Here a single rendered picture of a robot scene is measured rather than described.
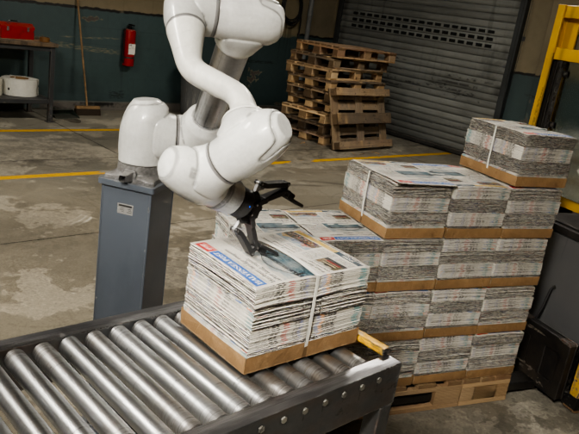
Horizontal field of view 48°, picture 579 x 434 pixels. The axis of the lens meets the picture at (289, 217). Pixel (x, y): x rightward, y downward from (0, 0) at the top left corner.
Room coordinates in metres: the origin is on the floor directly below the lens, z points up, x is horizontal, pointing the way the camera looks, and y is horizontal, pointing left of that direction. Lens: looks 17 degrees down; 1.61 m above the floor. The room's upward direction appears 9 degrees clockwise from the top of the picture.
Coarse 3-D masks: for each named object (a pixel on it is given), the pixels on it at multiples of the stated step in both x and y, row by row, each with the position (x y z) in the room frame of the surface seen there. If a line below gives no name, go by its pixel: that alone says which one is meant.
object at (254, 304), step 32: (192, 256) 1.53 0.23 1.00; (224, 256) 1.49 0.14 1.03; (256, 256) 1.53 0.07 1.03; (192, 288) 1.54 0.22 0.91; (224, 288) 1.44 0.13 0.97; (256, 288) 1.34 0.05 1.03; (288, 288) 1.41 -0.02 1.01; (224, 320) 1.43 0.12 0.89; (256, 320) 1.35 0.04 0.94; (288, 320) 1.42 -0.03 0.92; (256, 352) 1.37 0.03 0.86
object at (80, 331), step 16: (176, 304) 1.67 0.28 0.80; (96, 320) 1.50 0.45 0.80; (112, 320) 1.52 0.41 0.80; (128, 320) 1.53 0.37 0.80; (32, 336) 1.38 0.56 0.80; (48, 336) 1.39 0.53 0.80; (64, 336) 1.40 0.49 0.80; (80, 336) 1.43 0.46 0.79; (0, 352) 1.30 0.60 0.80; (16, 384) 1.32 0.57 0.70
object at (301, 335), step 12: (288, 264) 1.51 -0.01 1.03; (300, 264) 1.52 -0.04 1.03; (312, 276) 1.46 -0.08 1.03; (324, 276) 1.48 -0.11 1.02; (312, 288) 1.46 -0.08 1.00; (324, 288) 1.49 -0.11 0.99; (312, 300) 1.47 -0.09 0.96; (300, 324) 1.45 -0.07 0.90; (312, 324) 1.48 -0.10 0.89; (300, 336) 1.46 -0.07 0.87; (312, 336) 1.49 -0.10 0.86
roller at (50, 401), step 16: (16, 352) 1.30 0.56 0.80; (16, 368) 1.26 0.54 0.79; (32, 368) 1.25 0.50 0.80; (32, 384) 1.20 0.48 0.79; (48, 384) 1.20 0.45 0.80; (48, 400) 1.15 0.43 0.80; (64, 400) 1.15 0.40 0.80; (48, 416) 1.12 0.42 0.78; (64, 416) 1.11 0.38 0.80; (80, 416) 1.12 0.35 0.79; (64, 432) 1.08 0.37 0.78; (80, 432) 1.06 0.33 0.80
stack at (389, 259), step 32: (224, 224) 2.43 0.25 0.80; (256, 224) 2.40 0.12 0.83; (288, 224) 2.46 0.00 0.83; (320, 224) 2.53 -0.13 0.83; (352, 224) 2.59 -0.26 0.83; (352, 256) 2.40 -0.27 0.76; (384, 256) 2.46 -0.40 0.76; (416, 256) 2.53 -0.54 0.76; (448, 256) 2.60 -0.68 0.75; (480, 256) 2.67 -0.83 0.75; (448, 288) 2.62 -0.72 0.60; (480, 288) 2.69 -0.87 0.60; (384, 320) 2.49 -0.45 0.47; (416, 320) 2.55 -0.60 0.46; (448, 320) 2.63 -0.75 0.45; (416, 352) 2.56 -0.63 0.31; (448, 352) 2.64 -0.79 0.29; (416, 384) 2.61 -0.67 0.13; (448, 384) 2.66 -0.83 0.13
